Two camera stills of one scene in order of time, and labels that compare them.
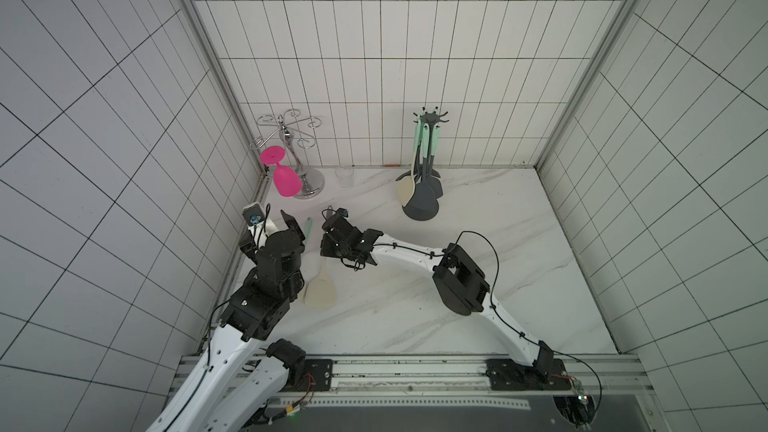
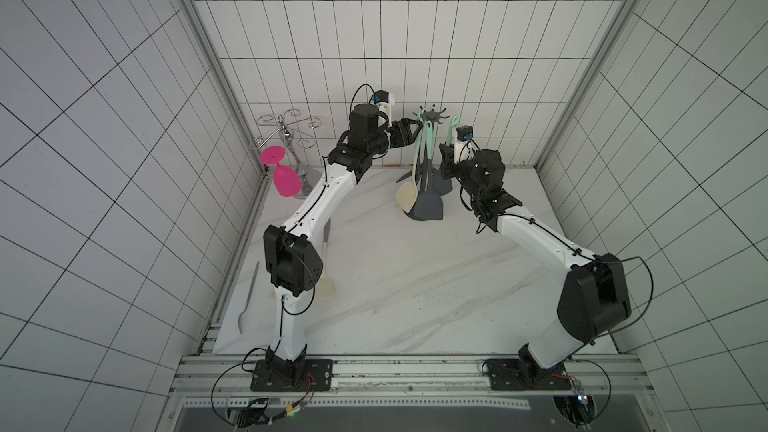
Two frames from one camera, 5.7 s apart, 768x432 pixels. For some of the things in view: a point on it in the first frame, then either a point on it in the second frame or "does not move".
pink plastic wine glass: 286,180 does not move
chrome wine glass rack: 312,180 does not move
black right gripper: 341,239 to 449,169
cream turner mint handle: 406,188 does not move
